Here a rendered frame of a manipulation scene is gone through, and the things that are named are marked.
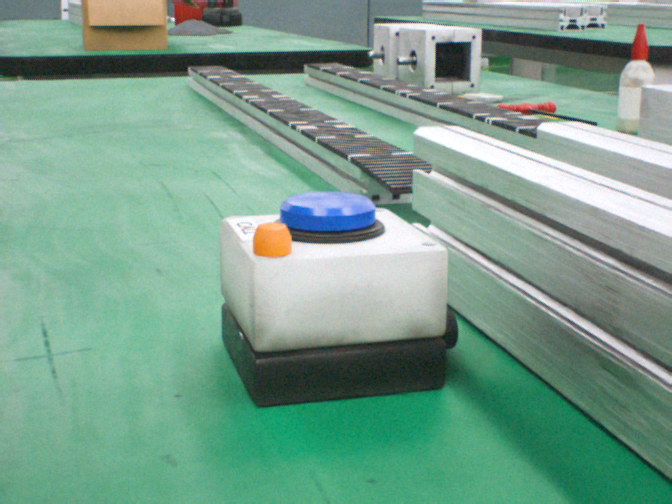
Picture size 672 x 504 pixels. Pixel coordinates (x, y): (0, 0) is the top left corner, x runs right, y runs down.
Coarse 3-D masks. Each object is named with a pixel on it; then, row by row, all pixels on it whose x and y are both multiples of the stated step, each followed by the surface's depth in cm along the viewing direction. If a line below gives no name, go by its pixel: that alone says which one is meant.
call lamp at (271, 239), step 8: (264, 224) 40; (272, 224) 40; (280, 224) 40; (256, 232) 40; (264, 232) 40; (272, 232) 40; (280, 232) 40; (288, 232) 40; (256, 240) 40; (264, 240) 40; (272, 240) 40; (280, 240) 40; (288, 240) 40; (256, 248) 40; (264, 248) 40; (272, 248) 40; (280, 248) 40; (288, 248) 40; (264, 256) 40; (272, 256) 40; (280, 256) 40
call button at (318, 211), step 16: (320, 192) 45; (336, 192) 45; (288, 208) 43; (304, 208) 42; (320, 208) 42; (336, 208) 42; (352, 208) 42; (368, 208) 43; (288, 224) 43; (304, 224) 42; (320, 224) 42; (336, 224) 42; (352, 224) 42; (368, 224) 43
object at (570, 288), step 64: (448, 128) 57; (576, 128) 57; (448, 192) 52; (512, 192) 45; (576, 192) 40; (640, 192) 39; (448, 256) 53; (512, 256) 46; (576, 256) 40; (640, 256) 36; (512, 320) 46; (576, 320) 42; (640, 320) 36; (576, 384) 41; (640, 384) 36; (640, 448) 36
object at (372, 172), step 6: (372, 168) 74; (378, 168) 75; (384, 168) 75; (390, 168) 75; (396, 168) 75; (402, 168) 75; (408, 168) 75; (414, 168) 75; (420, 168) 75; (426, 168) 75; (366, 174) 75; (372, 174) 74; (378, 174) 73; (384, 174) 73; (390, 174) 73; (396, 174) 74
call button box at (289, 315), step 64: (256, 256) 40; (320, 256) 40; (384, 256) 41; (256, 320) 40; (320, 320) 41; (384, 320) 41; (448, 320) 46; (256, 384) 41; (320, 384) 41; (384, 384) 42
